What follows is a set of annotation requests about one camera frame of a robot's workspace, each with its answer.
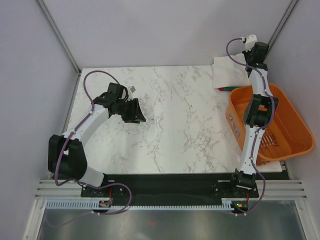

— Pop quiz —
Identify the orange plastic basket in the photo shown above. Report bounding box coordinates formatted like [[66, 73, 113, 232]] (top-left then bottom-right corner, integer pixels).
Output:
[[225, 83, 315, 166]]

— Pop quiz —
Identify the white slotted cable duct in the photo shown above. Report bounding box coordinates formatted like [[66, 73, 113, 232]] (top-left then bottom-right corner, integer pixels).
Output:
[[45, 199, 249, 211]]

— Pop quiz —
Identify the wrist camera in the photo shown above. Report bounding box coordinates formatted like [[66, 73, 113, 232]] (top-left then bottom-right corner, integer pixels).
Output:
[[106, 83, 136, 102], [244, 34, 269, 64]]

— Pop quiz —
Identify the left aluminium frame post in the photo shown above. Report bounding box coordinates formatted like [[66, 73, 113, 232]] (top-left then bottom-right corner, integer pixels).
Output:
[[35, 0, 81, 76]]

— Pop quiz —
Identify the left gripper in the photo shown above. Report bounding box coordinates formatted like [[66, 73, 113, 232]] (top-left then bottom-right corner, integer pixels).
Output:
[[116, 98, 146, 124]]

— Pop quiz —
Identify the purple cable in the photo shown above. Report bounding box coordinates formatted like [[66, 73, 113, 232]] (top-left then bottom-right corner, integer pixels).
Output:
[[54, 70, 133, 228], [225, 37, 277, 217]]

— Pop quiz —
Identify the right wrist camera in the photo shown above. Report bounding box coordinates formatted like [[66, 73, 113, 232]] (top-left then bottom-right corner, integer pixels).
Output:
[[244, 34, 269, 64]]

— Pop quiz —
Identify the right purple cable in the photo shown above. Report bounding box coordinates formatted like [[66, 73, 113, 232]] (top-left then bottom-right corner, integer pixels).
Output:
[[225, 37, 277, 217]]

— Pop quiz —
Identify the right aluminium frame post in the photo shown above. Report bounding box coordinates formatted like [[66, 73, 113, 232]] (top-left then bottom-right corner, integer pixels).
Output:
[[268, 0, 300, 51]]

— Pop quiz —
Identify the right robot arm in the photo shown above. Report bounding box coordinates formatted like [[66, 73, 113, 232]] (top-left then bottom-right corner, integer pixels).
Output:
[[229, 50, 279, 197]]

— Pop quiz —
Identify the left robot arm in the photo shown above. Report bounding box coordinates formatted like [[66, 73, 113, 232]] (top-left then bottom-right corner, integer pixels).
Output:
[[48, 93, 146, 197]]

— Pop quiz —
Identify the folded red t-shirt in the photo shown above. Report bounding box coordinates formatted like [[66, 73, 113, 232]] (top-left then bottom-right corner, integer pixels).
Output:
[[218, 87, 227, 93]]

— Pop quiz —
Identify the aluminium frame post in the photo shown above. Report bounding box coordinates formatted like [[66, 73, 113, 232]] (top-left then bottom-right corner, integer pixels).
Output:
[[35, 0, 81, 76], [268, 0, 300, 51]]

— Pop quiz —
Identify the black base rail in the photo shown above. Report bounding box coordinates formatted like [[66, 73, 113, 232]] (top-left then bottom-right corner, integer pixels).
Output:
[[81, 173, 259, 206]]

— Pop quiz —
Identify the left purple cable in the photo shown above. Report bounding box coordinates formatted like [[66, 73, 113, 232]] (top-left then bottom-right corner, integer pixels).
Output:
[[54, 70, 133, 228]]

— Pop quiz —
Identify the white coca-cola t-shirt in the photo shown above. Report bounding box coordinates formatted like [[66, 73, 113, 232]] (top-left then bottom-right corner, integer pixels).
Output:
[[212, 56, 251, 89]]

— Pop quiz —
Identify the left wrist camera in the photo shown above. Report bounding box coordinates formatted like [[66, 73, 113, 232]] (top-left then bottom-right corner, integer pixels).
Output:
[[106, 83, 136, 102]]

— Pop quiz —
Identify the folded green t-shirt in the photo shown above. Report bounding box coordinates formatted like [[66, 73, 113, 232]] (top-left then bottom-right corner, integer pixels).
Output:
[[223, 86, 240, 92]]

